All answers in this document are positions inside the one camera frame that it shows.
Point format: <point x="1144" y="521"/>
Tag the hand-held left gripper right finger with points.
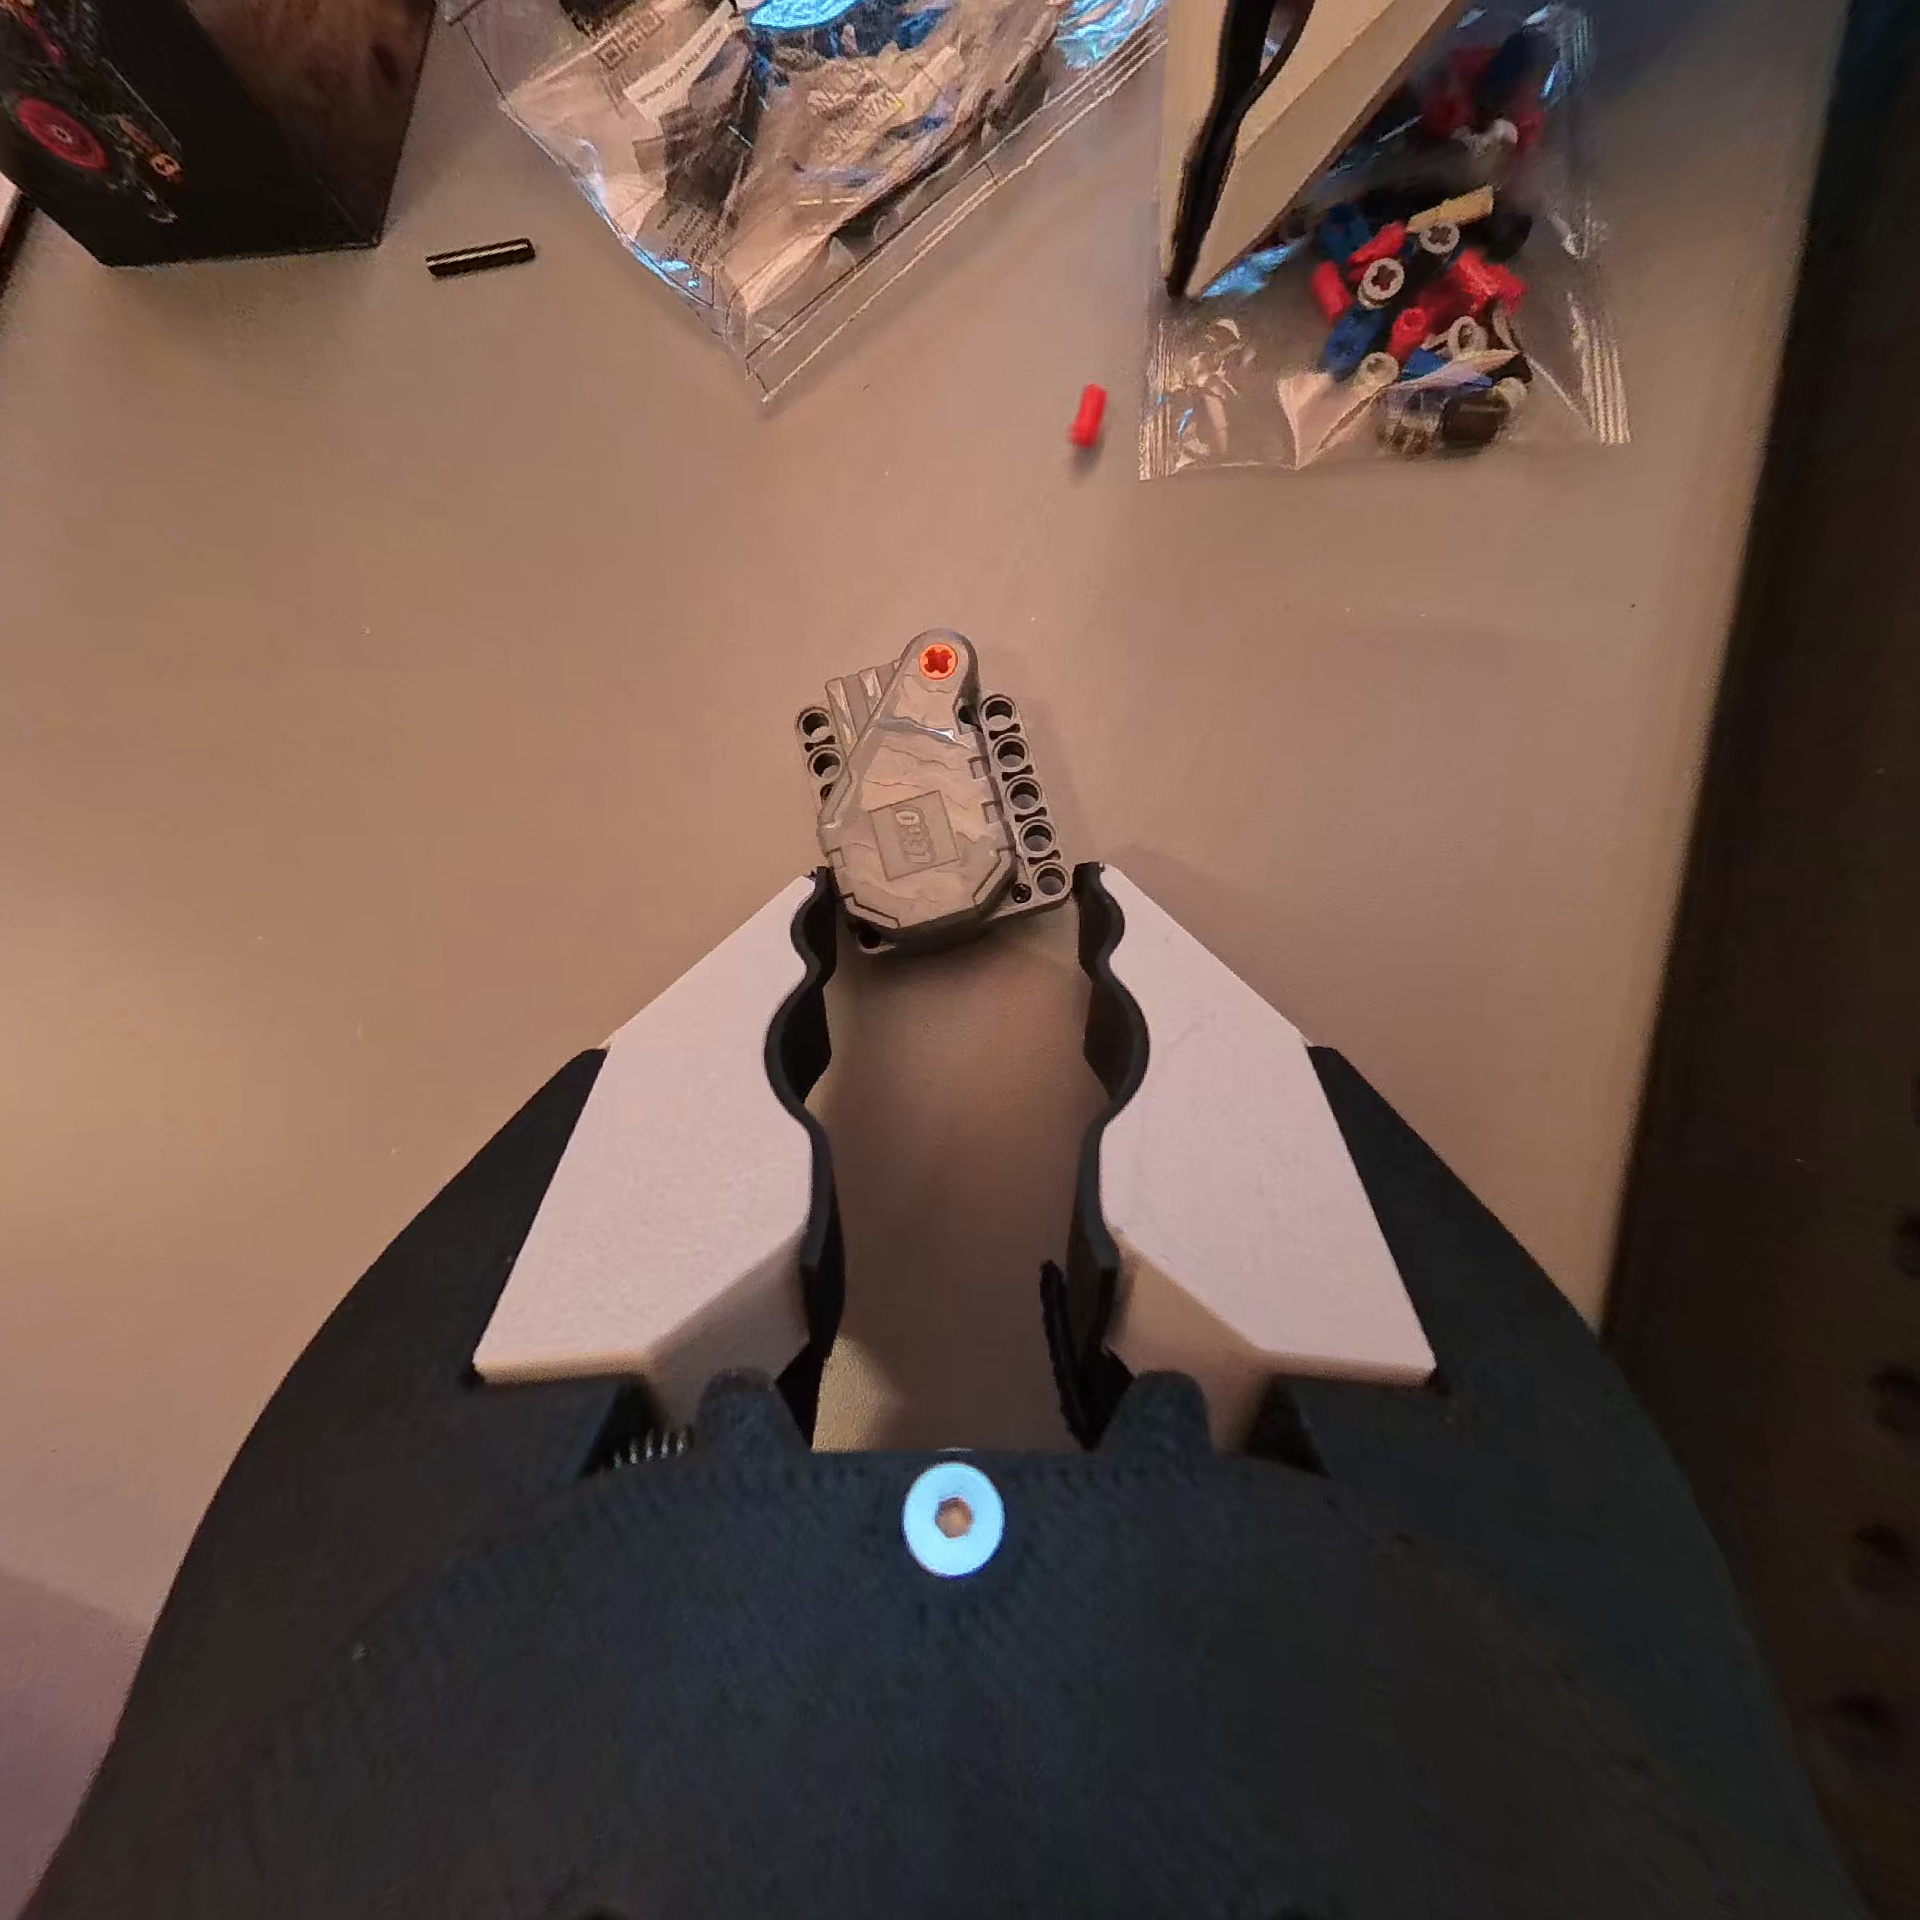
<point x="1261" y="1200"/>

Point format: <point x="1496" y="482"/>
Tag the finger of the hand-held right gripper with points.
<point x="1193" y="90"/>
<point x="1336" y="90"/>

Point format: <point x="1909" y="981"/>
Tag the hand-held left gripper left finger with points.
<point x="662" y="1200"/>

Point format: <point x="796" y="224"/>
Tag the clear bag of small pins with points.
<point x="1424" y="299"/>

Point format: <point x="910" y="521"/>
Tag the small red toy pin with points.
<point x="1087" y="416"/>

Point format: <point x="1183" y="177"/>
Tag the bag of black blue parts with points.
<point x="902" y="283"/>

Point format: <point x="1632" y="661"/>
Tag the grey toy motor block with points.
<point x="915" y="839"/>

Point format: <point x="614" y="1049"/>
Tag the dark toy truck box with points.
<point x="271" y="136"/>

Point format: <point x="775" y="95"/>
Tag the grey desk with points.
<point x="451" y="749"/>

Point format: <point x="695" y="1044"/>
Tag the clear bag of toy pieces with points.
<point x="839" y="90"/>

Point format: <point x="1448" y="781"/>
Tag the black toy axle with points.
<point x="480" y="259"/>

